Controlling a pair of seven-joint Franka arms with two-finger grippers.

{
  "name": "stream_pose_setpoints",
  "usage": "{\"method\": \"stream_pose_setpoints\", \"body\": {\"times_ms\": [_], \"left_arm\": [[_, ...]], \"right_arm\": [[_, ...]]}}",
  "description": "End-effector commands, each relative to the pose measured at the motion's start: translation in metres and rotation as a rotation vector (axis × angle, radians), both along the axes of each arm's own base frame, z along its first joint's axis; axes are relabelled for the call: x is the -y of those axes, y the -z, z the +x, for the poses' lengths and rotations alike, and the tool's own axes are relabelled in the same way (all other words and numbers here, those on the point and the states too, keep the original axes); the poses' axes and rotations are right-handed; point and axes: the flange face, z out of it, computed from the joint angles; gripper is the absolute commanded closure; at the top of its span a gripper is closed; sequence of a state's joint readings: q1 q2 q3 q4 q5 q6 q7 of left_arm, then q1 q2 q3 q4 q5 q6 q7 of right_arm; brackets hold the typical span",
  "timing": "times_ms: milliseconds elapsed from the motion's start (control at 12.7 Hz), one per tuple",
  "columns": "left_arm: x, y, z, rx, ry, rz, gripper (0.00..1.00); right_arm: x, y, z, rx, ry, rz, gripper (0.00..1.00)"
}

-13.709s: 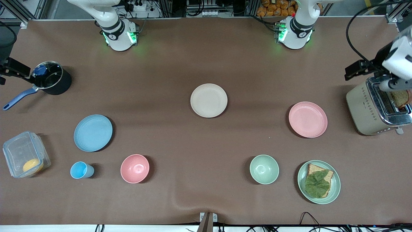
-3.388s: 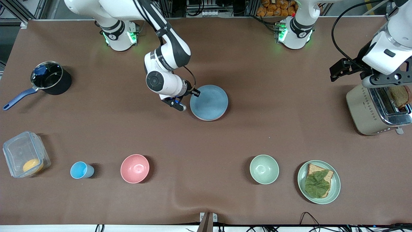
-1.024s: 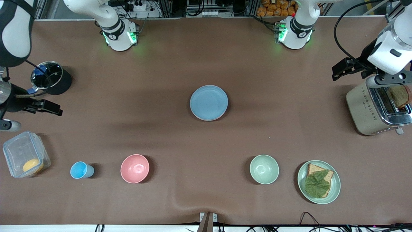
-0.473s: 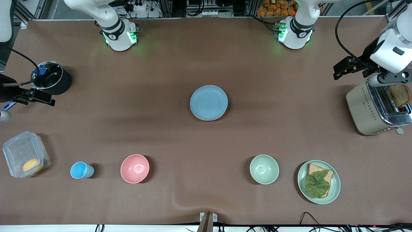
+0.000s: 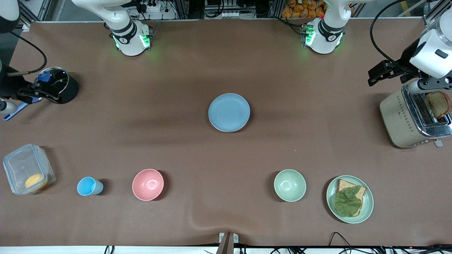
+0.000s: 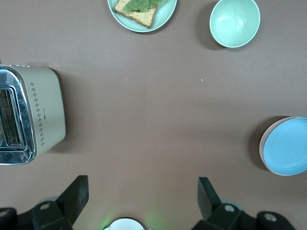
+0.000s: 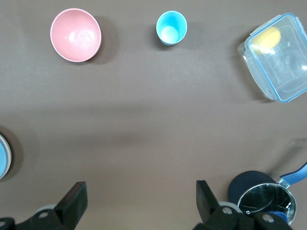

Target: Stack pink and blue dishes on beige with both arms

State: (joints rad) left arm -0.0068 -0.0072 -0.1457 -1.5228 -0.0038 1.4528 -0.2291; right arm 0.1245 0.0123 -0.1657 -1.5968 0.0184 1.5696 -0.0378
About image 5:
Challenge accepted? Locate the clear plastic container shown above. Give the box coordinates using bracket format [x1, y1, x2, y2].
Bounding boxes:
[3, 143, 56, 195]

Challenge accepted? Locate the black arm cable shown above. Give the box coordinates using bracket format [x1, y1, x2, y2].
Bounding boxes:
[6, 31, 48, 76]
[369, 0, 424, 71]

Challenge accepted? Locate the black pot with blue handle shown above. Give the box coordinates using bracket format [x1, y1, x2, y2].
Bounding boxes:
[3, 66, 80, 121]

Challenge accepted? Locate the silver aluminium frame rail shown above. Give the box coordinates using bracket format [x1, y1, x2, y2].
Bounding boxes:
[19, 0, 50, 23]
[423, 3, 446, 26]

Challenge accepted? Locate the glass lid with blue knob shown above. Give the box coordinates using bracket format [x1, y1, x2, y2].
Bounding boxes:
[35, 67, 69, 98]

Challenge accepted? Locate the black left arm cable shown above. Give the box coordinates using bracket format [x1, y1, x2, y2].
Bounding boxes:
[369, 0, 424, 71]

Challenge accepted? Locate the blue cup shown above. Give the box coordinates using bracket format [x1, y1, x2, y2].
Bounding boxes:
[77, 176, 104, 196]

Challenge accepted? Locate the green lettuce leaf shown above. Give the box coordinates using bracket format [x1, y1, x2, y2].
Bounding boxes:
[334, 186, 363, 217]

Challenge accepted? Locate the orange snack bag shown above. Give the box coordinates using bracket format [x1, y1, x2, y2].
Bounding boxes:
[281, 0, 327, 19]

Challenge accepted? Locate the green bowl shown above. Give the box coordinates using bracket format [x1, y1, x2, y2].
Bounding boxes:
[274, 169, 307, 202]

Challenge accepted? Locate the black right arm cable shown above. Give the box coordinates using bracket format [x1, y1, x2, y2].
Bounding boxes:
[6, 31, 48, 76]

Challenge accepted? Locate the pink bowl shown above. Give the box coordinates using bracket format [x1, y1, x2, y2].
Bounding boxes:
[132, 169, 165, 201]

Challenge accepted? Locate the beige chrome toaster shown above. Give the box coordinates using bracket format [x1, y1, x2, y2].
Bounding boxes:
[380, 82, 452, 149]

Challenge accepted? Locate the metal bracket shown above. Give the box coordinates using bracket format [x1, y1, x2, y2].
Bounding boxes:
[219, 232, 239, 254]

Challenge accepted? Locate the dark toast slice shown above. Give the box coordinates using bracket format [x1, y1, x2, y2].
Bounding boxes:
[425, 91, 452, 119]

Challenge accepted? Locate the blue plate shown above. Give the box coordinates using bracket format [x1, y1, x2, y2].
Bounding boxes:
[208, 93, 251, 133]

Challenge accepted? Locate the brown bread slice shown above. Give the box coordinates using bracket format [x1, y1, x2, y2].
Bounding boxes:
[335, 179, 367, 217]

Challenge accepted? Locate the orange round food piece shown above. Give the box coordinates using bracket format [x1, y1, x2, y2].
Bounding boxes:
[25, 174, 48, 190]

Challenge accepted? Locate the green plate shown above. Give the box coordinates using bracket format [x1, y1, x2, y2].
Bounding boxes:
[326, 175, 374, 224]

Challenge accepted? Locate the black loose cable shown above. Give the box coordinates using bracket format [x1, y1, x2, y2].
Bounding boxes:
[328, 232, 357, 254]

